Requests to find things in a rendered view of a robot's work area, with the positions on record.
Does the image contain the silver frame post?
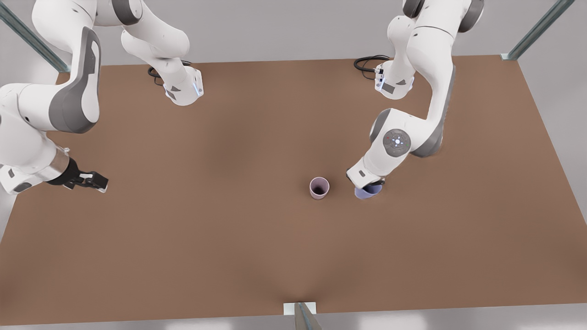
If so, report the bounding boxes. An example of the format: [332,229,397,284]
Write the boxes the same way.
[0,4,70,73]
[283,302,322,330]
[501,0,575,61]

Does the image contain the pink cup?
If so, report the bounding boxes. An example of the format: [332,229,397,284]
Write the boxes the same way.
[310,177,330,200]

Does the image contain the purple cup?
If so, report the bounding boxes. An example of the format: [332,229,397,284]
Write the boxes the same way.
[354,183,383,200]

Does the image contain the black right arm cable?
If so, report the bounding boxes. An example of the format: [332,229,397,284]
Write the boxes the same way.
[147,60,193,87]

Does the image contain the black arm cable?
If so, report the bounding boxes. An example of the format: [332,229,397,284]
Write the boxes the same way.
[147,60,193,87]
[354,55,392,81]

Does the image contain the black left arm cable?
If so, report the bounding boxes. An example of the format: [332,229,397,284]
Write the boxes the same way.
[354,55,392,81]

